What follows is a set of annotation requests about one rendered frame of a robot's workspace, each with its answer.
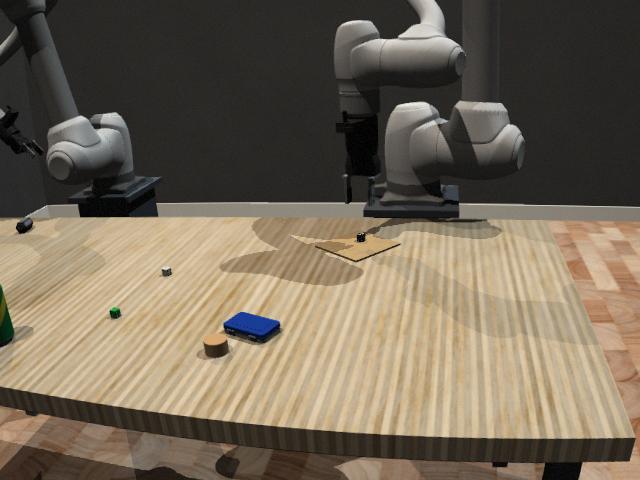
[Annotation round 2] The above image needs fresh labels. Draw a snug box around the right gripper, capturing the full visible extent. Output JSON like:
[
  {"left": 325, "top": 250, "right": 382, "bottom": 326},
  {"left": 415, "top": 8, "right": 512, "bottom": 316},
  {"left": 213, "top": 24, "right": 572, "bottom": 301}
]
[{"left": 0, "top": 105, "right": 44, "bottom": 158}]

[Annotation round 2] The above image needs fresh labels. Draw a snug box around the tan square mat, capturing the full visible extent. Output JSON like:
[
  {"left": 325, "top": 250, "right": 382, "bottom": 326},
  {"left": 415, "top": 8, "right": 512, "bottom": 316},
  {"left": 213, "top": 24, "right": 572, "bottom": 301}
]
[{"left": 315, "top": 230, "right": 401, "bottom": 262}]

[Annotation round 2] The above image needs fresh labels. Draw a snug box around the green drink can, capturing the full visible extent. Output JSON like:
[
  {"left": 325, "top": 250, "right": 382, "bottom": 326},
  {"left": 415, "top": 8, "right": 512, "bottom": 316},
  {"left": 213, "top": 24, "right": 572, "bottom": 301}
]
[{"left": 0, "top": 284, "right": 14, "bottom": 346}]

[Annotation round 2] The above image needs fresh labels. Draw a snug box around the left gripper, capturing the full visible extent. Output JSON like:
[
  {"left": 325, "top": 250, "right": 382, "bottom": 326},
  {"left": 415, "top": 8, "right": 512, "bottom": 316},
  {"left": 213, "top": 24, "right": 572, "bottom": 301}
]
[{"left": 336, "top": 89, "right": 381, "bottom": 206}]

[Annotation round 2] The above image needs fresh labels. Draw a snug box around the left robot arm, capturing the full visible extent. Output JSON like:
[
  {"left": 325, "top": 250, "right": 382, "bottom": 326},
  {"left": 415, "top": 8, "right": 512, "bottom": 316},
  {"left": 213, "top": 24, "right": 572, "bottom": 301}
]
[{"left": 334, "top": 0, "right": 525, "bottom": 207}]

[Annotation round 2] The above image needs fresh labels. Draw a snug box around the blue case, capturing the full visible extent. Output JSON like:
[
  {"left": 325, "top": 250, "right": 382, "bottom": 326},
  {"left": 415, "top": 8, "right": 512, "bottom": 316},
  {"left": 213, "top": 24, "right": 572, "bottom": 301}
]
[{"left": 223, "top": 312, "right": 281, "bottom": 344}]

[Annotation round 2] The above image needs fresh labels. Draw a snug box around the brown cylinder with tan top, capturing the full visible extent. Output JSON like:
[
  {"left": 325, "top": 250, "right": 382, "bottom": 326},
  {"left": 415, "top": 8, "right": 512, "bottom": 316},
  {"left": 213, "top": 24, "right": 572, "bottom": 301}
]
[{"left": 203, "top": 333, "right": 229, "bottom": 358}]

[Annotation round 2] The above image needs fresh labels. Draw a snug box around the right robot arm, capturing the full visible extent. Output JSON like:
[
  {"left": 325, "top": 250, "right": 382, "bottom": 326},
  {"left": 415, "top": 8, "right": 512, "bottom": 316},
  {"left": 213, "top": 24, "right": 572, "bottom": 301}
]
[{"left": 0, "top": 0, "right": 146, "bottom": 195}]

